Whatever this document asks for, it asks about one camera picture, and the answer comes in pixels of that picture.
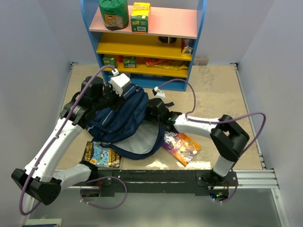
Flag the small green box left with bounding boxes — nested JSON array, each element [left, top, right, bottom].
[[102, 54, 118, 68]]

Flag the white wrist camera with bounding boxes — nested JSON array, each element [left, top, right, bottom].
[[152, 87, 166, 101], [109, 73, 131, 96]]

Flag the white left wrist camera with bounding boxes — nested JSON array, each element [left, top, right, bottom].
[[109, 73, 131, 96]]

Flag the orange yellow snack packets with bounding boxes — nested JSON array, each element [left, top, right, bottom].
[[143, 57, 188, 71]]

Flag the small green box right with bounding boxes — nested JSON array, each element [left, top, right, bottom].
[[123, 56, 137, 68]]

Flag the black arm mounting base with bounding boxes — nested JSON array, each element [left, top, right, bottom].
[[75, 169, 238, 196]]

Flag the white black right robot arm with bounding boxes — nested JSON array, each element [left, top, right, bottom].
[[147, 98, 250, 186]]

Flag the navy blue student backpack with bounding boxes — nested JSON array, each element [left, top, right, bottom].
[[86, 83, 165, 160]]

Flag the small snack pouch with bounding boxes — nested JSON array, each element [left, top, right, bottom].
[[181, 39, 194, 55]]

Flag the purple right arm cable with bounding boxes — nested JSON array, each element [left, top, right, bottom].
[[157, 79, 267, 164]]

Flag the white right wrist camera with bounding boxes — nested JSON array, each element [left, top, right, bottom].
[[152, 87, 166, 101]]

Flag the yellow green carton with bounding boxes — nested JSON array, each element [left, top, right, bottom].
[[130, 2, 151, 33]]

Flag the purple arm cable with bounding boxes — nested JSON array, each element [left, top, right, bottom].
[[157, 79, 267, 164], [18, 65, 118, 216]]

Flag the green cylindrical package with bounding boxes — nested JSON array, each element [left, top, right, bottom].
[[98, 0, 129, 31]]

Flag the purple Roald Dahl book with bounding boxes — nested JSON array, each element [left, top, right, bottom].
[[162, 132, 201, 166]]

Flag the small green box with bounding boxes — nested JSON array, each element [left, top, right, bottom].
[[102, 54, 118, 68], [123, 56, 137, 68]]

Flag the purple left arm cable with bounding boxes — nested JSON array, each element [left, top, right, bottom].
[[18, 65, 118, 216]]

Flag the blue shelf unit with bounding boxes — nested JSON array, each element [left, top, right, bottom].
[[80, 0, 207, 91]]

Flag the small box behind shelf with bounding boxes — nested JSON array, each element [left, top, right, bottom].
[[193, 56, 209, 66]]

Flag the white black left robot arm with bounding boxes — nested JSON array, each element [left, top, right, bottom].
[[11, 74, 131, 205]]

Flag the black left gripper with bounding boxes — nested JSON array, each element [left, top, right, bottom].
[[93, 81, 125, 112]]

